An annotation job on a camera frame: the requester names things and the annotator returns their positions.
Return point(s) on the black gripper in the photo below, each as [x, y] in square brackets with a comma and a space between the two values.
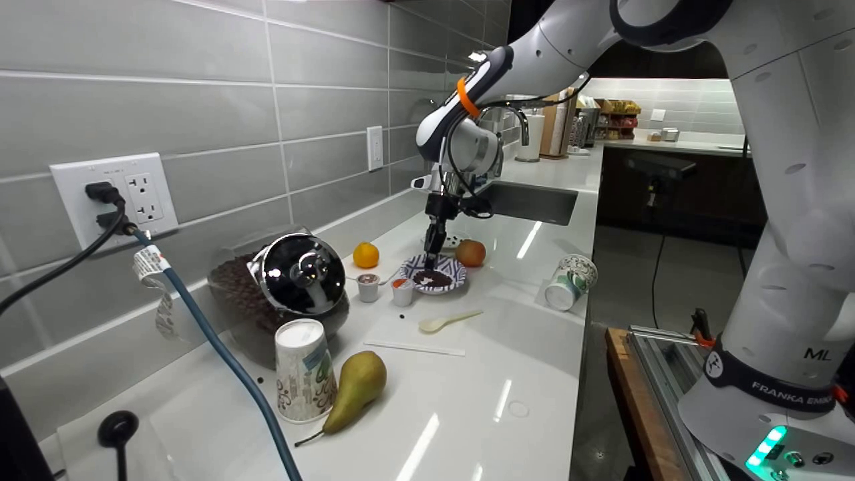
[448, 207]

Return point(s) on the blue patterned paper bowl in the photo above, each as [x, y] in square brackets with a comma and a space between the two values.
[438, 280]

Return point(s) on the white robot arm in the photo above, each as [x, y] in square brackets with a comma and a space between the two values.
[766, 398]

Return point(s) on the red orange apple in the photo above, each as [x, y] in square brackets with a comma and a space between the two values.
[470, 252]

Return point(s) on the small white pod cup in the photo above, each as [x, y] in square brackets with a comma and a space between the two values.
[366, 287]
[401, 293]

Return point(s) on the small orange fruit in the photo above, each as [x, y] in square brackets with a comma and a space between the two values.
[365, 255]

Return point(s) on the white plastic spoon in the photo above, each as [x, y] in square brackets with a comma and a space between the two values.
[434, 327]

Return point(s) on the white straw stick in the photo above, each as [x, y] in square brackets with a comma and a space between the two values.
[416, 350]

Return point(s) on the glass jar with coffee beans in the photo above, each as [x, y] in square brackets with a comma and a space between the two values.
[293, 276]

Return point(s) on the tipped patterned paper cup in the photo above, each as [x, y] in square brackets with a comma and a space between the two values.
[572, 280]

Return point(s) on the green pear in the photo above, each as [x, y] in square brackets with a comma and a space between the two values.
[362, 384]

